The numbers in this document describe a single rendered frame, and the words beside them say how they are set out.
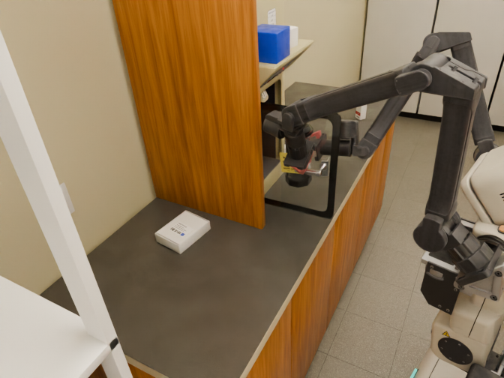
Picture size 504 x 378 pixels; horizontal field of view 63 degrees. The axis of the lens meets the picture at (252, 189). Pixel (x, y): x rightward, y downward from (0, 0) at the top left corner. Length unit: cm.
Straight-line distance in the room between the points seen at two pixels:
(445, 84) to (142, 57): 94
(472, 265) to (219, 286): 71
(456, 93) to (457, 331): 80
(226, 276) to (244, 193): 30
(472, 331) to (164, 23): 129
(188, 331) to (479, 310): 85
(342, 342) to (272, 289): 111
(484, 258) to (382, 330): 141
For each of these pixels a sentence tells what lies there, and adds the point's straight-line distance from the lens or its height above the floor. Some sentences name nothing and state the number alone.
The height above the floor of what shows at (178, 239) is 98.
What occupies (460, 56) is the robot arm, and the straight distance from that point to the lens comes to 141.
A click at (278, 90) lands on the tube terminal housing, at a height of 131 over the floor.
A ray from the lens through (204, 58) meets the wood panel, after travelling 128.
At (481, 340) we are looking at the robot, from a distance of 145.
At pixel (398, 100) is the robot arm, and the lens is 142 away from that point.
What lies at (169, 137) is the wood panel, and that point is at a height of 124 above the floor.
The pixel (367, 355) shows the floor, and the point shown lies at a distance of 232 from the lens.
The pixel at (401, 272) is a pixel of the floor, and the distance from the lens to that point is 275.
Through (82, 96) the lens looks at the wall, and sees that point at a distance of 143.
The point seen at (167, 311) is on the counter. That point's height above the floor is 94.
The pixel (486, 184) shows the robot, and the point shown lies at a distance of 113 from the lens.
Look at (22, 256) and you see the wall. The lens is 143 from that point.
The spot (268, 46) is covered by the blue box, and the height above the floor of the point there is 156.
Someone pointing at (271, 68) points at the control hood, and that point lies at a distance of 127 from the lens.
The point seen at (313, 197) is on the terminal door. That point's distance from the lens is 143.
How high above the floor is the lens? 190
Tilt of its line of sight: 34 degrees down
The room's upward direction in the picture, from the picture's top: 4 degrees counter-clockwise
